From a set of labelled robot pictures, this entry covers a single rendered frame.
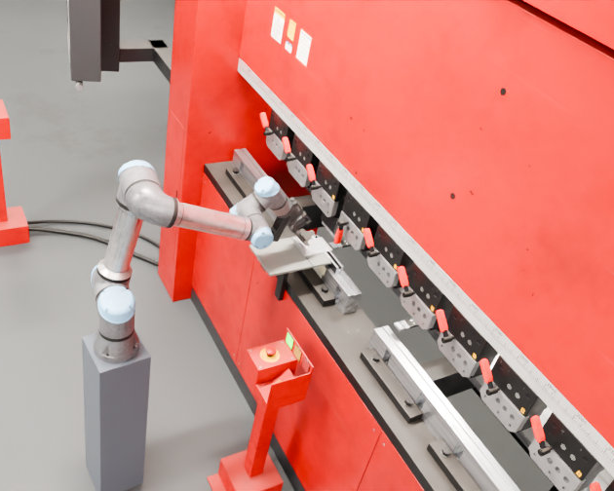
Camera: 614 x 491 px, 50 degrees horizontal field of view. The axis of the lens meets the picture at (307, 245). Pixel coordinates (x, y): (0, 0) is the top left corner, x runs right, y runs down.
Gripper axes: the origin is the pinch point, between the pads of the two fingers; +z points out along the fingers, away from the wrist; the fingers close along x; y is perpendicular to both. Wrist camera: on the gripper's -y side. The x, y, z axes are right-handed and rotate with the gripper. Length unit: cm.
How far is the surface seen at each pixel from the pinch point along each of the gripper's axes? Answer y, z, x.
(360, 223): 19.3, -13.9, -22.5
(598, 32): 76, -84, -78
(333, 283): -1.1, 12.4, -16.4
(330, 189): 19.6, -14.2, -2.1
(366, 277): 14, 148, 70
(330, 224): 12.0, -0.2, -3.1
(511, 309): 32, -29, -88
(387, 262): 17.7, -11.9, -40.7
